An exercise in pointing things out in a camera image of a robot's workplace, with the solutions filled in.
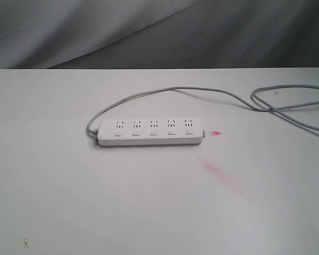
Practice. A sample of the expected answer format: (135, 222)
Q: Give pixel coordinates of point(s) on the white five-outlet power strip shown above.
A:
(150, 132)

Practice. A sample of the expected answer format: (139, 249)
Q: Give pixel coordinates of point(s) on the grey backdrop cloth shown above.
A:
(158, 34)

